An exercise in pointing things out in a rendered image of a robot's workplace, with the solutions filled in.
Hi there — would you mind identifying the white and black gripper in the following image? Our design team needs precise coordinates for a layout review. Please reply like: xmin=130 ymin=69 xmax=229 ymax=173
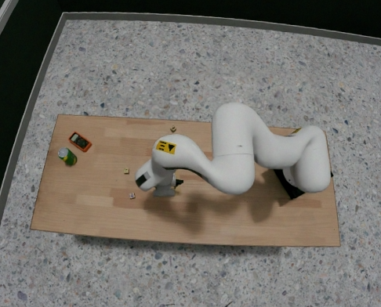
xmin=171 ymin=175 xmax=183 ymax=188

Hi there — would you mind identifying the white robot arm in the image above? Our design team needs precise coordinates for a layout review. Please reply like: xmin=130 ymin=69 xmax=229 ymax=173
xmin=135 ymin=102 xmax=331 ymax=197

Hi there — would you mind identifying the green drink can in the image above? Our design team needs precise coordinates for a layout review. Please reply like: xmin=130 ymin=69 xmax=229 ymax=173
xmin=58 ymin=147 xmax=77 ymax=165

